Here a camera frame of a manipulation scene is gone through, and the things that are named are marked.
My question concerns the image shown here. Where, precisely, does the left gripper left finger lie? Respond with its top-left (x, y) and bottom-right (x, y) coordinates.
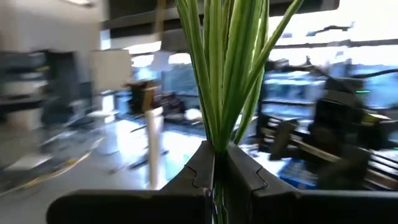
top-left (46, 140), bottom-right (216, 224)

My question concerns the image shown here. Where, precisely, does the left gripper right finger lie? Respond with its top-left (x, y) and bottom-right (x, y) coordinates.
top-left (226, 142), bottom-right (398, 224)

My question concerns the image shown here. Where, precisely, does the red artificial flower bunch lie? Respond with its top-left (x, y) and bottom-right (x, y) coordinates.
top-left (174, 0), bottom-right (305, 224)

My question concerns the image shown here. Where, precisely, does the white round pillar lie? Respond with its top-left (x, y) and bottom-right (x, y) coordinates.
top-left (146, 107), bottom-right (164, 190)

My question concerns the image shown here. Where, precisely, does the white whiteboard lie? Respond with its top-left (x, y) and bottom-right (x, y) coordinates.
top-left (90, 49), bottom-right (133, 93)

